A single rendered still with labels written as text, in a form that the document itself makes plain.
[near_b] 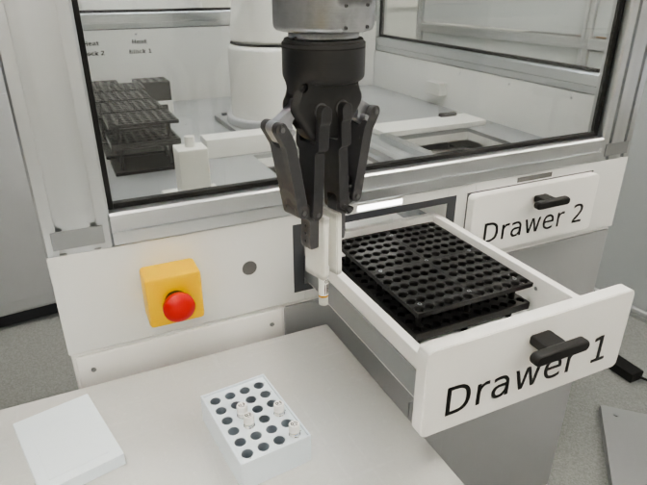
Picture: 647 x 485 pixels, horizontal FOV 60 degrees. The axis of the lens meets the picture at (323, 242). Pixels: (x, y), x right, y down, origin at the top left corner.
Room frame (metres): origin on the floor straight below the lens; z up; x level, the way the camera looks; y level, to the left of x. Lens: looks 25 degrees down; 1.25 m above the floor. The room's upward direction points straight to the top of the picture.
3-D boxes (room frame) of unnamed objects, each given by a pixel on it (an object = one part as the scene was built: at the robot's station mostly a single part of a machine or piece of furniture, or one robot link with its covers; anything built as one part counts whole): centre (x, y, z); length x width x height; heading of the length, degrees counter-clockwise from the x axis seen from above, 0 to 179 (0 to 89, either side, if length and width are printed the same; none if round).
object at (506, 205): (0.93, -0.38, 0.87); 0.29 x 0.02 x 0.11; 115
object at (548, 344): (0.49, -0.24, 0.91); 0.07 x 0.04 x 0.01; 115
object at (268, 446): (0.50, 0.08, 0.78); 0.12 x 0.08 x 0.04; 31
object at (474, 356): (0.51, -0.23, 0.87); 0.29 x 0.02 x 0.11; 115
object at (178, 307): (0.61, 0.19, 0.88); 0.04 x 0.03 x 0.04; 115
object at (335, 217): (0.53, -0.01, 1.01); 0.03 x 0.01 x 0.07; 41
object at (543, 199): (0.91, -0.39, 0.91); 0.07 x 0.04 x 0.01; 115
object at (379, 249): (0.69, -0.14, 0.87); 0.22 x 0.18 x 0.06; 25
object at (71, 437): (0.49, 0.29, 0.77); 0.13 x 0.09 x 0.02; 38
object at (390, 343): (0.70, -0.14, 0.86); 0.40 x 0.26 x 0.06; 25
